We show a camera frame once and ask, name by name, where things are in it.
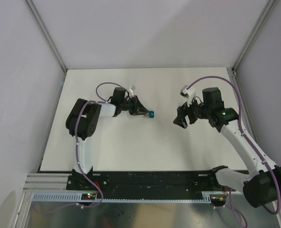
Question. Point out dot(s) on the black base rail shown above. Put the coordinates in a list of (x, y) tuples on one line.
[(154, 184)]

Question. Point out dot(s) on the aluminium frame post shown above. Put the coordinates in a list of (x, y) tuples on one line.
[(45, 34), (258, 26)]

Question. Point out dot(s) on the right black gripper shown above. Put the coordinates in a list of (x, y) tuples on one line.
[(182, 111)]

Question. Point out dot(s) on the right aluminium frame post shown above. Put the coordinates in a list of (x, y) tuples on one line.
[(258, 26)]

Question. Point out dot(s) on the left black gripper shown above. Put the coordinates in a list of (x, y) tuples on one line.
[(138, 109)]

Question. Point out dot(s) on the grey slotted cable duct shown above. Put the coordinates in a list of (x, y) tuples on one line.
[(74, 197)]

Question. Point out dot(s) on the aluminium frame crossbar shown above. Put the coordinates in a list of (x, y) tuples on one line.
[(46, 182)]

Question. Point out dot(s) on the left aluminium frame post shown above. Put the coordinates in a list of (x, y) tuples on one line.
[(45, 34)]

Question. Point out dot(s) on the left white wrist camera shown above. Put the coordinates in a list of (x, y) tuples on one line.
[(131, 90)]

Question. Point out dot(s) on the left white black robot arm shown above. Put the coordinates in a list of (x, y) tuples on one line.
[(82, 123)]

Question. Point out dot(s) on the blue pill box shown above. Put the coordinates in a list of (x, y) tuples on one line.
[(151, 114)]

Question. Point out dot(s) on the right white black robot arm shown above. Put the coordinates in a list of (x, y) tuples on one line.
[(262, 184)]

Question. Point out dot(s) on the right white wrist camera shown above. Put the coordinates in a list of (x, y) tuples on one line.
[(189, 93)]

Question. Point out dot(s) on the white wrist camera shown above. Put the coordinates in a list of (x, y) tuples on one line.
[(131, 90), (189, 93)]

